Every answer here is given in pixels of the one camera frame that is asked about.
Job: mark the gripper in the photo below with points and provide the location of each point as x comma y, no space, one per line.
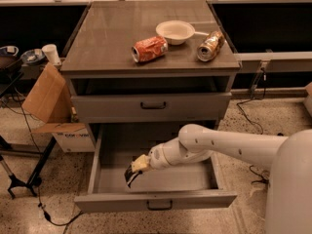
160,157

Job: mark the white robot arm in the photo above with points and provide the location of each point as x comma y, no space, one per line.
287,158

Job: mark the open grey middle drawer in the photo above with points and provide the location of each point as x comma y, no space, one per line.
191,186

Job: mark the closed grey top drawer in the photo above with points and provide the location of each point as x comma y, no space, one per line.
151,108

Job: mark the grey drawer cabinet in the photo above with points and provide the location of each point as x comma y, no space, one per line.
100,62

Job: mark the brown cardboard box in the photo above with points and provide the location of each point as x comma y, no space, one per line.
49,101

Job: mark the crushed orange soda can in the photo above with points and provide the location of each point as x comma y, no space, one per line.
149,49

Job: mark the white paper bowl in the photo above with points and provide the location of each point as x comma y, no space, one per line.
176,32

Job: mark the black tripod stand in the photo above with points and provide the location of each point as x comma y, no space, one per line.
25,178

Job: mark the crushed gold soda can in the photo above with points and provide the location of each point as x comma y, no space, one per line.
210,46

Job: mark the white paper cup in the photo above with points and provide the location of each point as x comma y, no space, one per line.
51,53

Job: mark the blue bowl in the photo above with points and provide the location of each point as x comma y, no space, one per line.
33,57

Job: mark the dark bowl on left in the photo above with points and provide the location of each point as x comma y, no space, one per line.
8,55

